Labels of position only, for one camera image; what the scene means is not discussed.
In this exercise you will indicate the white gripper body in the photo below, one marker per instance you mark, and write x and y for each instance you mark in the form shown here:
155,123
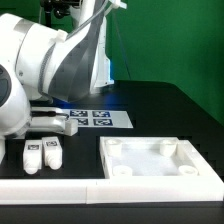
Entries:
52,119

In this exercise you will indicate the white square tabletop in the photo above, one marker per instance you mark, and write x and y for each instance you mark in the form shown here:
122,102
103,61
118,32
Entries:
131,157

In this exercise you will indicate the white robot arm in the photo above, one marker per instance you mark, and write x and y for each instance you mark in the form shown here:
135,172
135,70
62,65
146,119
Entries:
40,63

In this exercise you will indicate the fiducial tag sheet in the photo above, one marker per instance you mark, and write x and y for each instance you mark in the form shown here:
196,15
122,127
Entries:
100,118

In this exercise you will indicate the white block at left edge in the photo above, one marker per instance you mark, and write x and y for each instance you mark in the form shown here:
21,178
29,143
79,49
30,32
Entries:
2,149

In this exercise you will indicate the white obstacle fence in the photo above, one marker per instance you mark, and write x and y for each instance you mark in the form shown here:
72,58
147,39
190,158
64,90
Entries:
207,186

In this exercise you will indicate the black camera stand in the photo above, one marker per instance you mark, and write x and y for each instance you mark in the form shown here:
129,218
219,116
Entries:
60,8

